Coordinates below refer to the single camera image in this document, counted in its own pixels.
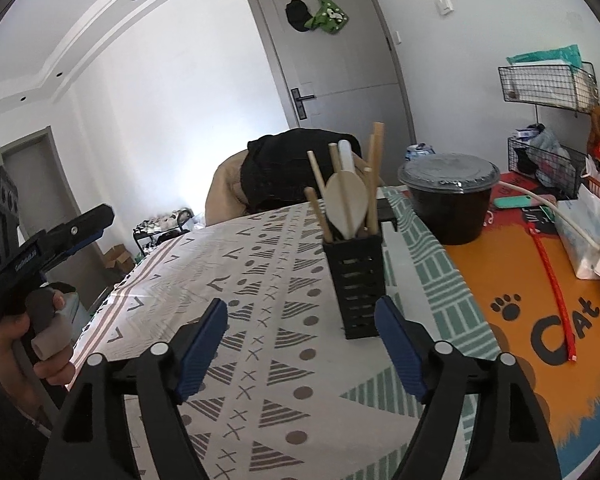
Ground white tube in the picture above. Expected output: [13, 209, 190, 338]
[500, 180, 600, 251]

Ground black door handle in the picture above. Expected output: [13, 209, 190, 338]
[290, 87, 317, 121]

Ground black garment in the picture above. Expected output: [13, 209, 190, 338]
[240, 129, 363, 213]

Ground red strip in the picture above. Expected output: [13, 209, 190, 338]
[527, 222, 579, 363]

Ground grey door with handle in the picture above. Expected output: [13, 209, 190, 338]
[245, 0, 416, 146]

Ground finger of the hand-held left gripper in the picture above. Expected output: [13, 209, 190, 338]
[41, 203, 116, 252]
[49, 226, 107, 266]

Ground patterned tablecloth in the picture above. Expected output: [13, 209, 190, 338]
[67, 186, 501, 480]

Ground pile of wooden chopsticks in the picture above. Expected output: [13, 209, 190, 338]
[304, 121, 385, 243]

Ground wire basket with clothes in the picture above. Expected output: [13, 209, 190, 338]
[507, 135, 583, 200]

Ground black bowl with clear lid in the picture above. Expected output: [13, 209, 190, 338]
[397, 152, 501, 246]

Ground person's left forearm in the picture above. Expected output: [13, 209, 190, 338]
[0, 360, 56, 443]

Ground blue and white packet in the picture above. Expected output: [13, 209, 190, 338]
[406, 142, 437, 161]

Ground grey interior door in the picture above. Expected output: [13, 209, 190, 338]
[0, 127, 106, 291]

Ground green hat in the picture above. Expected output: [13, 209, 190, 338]
[304, 0, 351, 36]

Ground white plastic spoon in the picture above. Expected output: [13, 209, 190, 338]
[337, 140, 356, 176]

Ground black slotted utensil holder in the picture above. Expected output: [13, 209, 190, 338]
[322, 232, 387, 340]

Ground orange paw print mat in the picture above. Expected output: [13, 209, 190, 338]
[445, 172, 600, 480]

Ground cardboard boxes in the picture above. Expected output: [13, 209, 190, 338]
[102, 245, 135, 275]

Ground person's left hand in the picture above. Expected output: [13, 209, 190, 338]
[0, 290, 78, 391]

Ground teal plastic bag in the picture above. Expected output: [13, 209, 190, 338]
[506, 45, 581, 67]

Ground black shoe rack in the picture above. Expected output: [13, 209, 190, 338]
[132, 208, 206, 256]

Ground black hat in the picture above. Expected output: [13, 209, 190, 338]
[285, 0, 313, 32]

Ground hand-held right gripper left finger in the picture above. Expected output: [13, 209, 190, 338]
[45, 297, 229, 480]

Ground wooden spoon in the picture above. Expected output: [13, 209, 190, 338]
[326, 170, 370, 241]

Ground teal phone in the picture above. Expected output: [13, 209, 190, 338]
[492, 194, 536, 211]

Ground wall wire basket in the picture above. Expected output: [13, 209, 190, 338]
[497, 62, 598, 113]

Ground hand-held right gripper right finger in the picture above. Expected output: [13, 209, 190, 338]
[374, 296, 563, 480]

